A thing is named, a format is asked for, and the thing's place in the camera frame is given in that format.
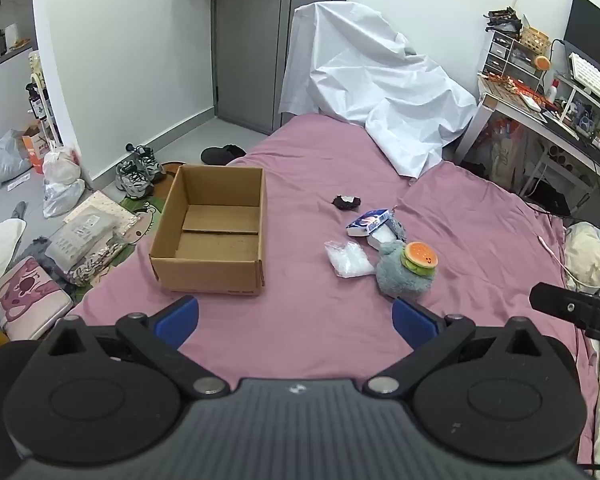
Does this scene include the burger plush toy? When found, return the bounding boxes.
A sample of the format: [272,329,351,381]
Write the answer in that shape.
[401,241,438,277]

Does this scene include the white cover sheet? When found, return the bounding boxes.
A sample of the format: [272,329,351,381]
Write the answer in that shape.
[278,2,478,179]

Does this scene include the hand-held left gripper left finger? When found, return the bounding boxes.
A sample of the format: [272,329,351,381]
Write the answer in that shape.
[45,296,231,401]

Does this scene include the white cable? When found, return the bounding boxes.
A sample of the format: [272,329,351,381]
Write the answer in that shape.
[537,235,600,291]

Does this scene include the white desk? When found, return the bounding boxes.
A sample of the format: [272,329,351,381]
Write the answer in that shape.
[455,72,600,221]

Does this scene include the green cartoon floor mat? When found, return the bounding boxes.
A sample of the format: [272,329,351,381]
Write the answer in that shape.
[117,162,186,248]

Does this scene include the wicker basket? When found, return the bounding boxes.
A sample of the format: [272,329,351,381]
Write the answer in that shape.
[520,27,551,58]

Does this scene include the grey plush toy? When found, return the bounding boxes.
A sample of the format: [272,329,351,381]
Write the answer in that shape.
[376,216,438,301]

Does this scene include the brown cardboard box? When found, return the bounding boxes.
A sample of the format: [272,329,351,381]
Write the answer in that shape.
[149,164,267,297]

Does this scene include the floral quilt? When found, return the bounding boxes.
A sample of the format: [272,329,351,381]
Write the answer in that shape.
[562,222,600,480]

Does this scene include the white soft packet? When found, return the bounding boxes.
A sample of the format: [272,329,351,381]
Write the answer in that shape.
[367,222,406,251]

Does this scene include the grey door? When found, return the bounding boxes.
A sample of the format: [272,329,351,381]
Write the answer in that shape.
[212,0,353,136]

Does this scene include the clear plastic bag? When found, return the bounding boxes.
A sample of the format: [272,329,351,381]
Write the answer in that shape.
[324,241,378,278]

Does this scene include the black slipper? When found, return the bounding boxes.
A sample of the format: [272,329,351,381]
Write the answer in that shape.
[201,144,247,165]

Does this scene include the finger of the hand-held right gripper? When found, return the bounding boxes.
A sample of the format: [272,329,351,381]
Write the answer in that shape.
[530,282,600,346]

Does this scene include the patterned plastic bag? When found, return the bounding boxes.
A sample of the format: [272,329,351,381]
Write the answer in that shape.
[67,232,131,286]

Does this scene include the black monitor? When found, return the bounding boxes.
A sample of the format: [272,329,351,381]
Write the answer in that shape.
[563,0,600,68]

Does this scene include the pink bed sheet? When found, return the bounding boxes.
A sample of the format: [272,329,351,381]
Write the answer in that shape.
[72,112,600,466]

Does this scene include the beige paper bag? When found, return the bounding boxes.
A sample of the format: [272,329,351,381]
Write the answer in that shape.
[485,115,526,181]

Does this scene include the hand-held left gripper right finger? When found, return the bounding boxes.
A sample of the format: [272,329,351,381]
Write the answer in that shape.
[362,297,551,397]

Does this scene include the orange carton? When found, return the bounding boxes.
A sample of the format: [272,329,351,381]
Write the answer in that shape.
[22,125,51,161]

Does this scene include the white keyboard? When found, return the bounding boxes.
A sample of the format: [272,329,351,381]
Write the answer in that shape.
[568,52,600,106]

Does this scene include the pink cartoon cushion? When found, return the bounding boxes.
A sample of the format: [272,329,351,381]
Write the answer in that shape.
[0,256,75,341]

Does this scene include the grey wrapped parcel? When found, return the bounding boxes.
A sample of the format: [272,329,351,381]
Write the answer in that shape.
[45,212,116,266]

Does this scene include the blue tissue packet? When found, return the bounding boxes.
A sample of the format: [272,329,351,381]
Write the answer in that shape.
[346,208,392,237]

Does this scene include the grey plastic bag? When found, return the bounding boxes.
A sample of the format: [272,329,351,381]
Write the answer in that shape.
[0,130,33,187]

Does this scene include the beige dotted flat box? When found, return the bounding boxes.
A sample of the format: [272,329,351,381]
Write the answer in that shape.
[62,190,136,236]

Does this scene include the white drawer organiser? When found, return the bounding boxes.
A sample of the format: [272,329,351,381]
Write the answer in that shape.
[482,30,546,81]

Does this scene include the grey white sneaker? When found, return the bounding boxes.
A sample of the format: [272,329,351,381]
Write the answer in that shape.
[135,146,165,181]
[115,160,153,200]

